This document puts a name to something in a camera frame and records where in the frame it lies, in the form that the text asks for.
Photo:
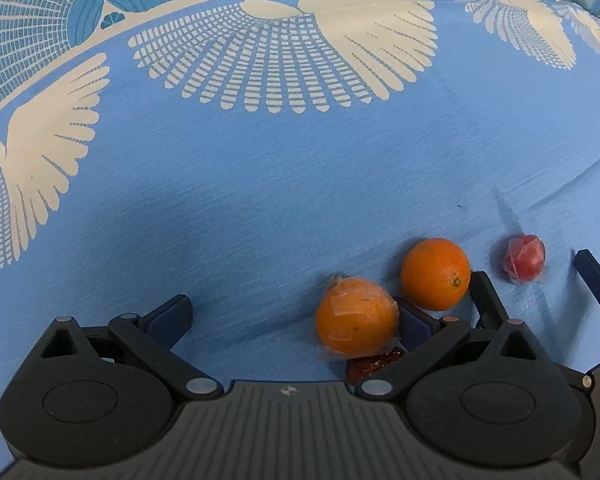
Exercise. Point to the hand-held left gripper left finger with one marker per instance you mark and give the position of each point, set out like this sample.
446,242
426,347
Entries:
172,319

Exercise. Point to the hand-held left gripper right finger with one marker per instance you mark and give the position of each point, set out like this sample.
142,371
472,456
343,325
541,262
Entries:
416,327

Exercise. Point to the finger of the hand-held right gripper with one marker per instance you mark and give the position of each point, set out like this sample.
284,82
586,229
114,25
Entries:
486,300
597,280

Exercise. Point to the small orange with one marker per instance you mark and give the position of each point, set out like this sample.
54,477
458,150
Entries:
435,274

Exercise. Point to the plastic red fruit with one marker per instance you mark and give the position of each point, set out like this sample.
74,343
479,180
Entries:
525,258

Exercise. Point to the red jujube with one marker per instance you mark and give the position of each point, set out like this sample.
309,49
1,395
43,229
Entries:
372,366

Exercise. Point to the plastic orange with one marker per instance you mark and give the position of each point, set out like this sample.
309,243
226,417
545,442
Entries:
356,321

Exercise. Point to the blue printed bedsheet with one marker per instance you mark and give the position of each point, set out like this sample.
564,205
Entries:
290,185

